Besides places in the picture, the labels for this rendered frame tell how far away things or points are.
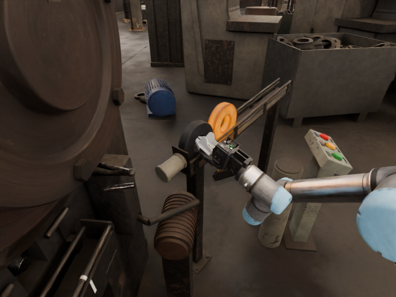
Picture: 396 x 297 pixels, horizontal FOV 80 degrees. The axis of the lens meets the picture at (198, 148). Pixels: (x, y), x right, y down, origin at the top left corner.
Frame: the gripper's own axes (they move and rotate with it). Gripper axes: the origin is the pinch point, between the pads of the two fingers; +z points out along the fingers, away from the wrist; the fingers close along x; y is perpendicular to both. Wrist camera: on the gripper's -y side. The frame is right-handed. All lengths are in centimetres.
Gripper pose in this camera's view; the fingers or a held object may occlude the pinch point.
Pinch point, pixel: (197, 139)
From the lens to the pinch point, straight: 82.8
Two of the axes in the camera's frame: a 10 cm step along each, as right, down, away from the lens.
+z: -7.2, -6.0, 3.4
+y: 2.4, -6.8, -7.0
